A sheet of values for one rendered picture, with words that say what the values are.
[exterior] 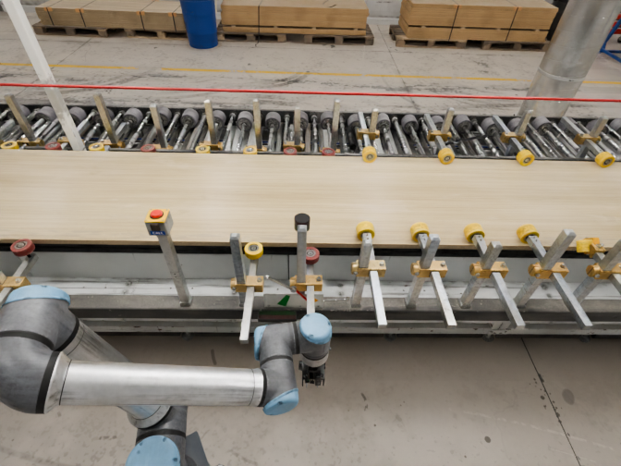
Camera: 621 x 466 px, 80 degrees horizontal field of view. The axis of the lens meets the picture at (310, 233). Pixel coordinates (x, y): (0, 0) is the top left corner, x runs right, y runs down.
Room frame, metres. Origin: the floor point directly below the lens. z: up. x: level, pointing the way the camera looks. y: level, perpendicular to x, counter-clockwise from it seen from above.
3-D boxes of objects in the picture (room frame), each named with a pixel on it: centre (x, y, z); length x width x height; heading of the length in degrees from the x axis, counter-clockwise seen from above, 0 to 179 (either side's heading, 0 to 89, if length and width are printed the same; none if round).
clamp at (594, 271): (1.03, -1.24, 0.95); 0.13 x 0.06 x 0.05; 93
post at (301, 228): (0.98, 0.03, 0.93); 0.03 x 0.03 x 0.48; 3
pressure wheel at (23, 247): (1.07, 1.25, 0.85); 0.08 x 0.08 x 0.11
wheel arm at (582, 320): (1.00, -1.01, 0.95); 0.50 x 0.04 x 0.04; 3
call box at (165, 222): (0.95, 0.54, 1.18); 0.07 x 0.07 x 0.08; 3
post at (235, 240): (0.96, 0.28, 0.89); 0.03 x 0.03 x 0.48; 3
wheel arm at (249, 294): (0.91, 0.24, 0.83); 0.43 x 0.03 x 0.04; 3
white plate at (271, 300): (0.95, 0.06, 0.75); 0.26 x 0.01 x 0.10; 93
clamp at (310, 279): (0.98, 0.01, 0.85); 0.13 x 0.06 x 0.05; 93
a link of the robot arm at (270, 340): (0.52, 0.08, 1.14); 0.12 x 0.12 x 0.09; 12
